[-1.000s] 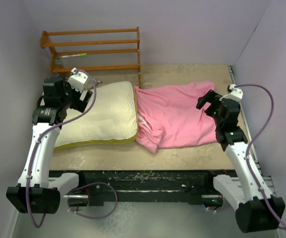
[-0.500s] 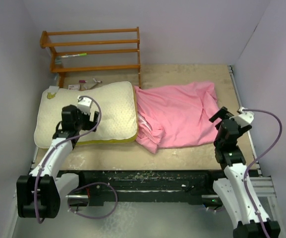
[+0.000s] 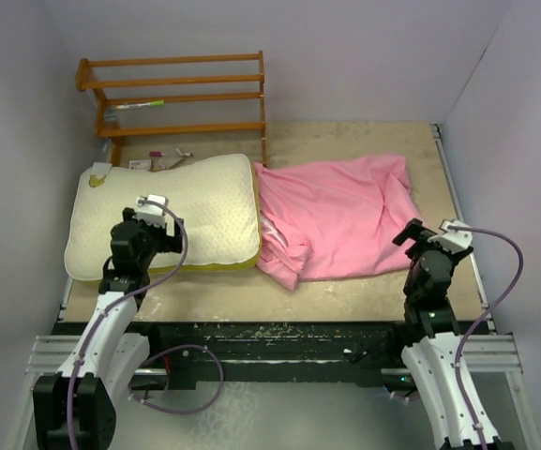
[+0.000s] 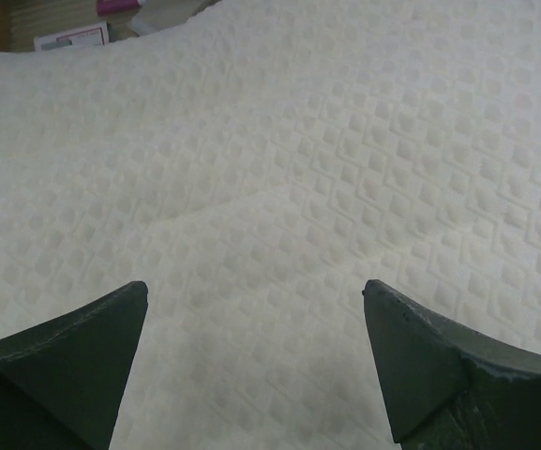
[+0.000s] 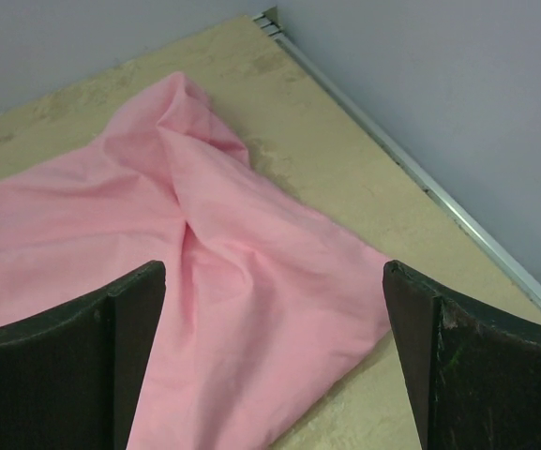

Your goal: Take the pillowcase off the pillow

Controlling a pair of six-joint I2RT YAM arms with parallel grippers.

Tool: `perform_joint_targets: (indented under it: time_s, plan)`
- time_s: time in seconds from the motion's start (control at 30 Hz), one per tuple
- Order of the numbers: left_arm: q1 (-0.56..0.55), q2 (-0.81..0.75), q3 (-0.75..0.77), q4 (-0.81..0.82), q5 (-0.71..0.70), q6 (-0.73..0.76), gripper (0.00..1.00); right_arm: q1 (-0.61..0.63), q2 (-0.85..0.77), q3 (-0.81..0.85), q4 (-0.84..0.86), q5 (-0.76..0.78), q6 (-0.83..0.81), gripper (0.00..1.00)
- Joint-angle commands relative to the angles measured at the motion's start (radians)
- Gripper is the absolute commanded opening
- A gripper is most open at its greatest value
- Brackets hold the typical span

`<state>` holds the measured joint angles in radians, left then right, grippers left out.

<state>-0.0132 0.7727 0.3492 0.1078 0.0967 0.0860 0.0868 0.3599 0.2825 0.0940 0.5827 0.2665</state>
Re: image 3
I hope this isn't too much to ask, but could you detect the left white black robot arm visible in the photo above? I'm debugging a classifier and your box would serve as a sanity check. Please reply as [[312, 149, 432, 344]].
[[32, 195, 188, 449]]

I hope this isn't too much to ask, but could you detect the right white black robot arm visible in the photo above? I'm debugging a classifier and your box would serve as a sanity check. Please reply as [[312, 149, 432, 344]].
[[386, 218, 515, 449]]

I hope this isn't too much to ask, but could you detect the yellow white pillow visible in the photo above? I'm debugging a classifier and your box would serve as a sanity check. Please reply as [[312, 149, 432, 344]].
[[63, 153, 263, 283]]

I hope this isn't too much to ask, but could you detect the small white clip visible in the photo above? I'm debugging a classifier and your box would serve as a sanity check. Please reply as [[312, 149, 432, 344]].
[[174, 147, 193, 158]]

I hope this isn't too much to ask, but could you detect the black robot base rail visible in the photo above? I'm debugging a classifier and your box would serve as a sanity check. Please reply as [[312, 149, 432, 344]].
[[129, 322, 416, 396]]

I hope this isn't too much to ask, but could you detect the green marker pen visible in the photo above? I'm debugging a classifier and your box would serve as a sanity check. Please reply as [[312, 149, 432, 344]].
[[113, 99, 165, 111]]

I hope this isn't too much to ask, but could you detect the orange wooden rack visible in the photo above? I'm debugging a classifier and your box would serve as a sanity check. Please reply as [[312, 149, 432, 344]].
[[74, 51, 269, 167]]

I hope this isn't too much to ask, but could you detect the pink pillowcase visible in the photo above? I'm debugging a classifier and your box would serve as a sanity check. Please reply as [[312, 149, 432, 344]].
[[255, 155, 420, 291]]

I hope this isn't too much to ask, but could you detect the small white card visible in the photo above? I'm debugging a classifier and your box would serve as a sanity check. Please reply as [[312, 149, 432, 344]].
[[128, 159, 152, 171]]

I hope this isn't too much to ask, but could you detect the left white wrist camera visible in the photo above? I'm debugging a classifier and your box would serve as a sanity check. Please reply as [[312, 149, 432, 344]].
[[135, 194, 168, 231]]

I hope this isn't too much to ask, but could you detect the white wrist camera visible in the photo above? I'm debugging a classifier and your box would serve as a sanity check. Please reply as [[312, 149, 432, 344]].
[[428, 219, 473, 255], [135, 194, 168, 231]]

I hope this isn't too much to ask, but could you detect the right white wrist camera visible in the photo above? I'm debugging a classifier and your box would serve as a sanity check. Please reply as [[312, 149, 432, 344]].
[[428, 219, 473, 255]]

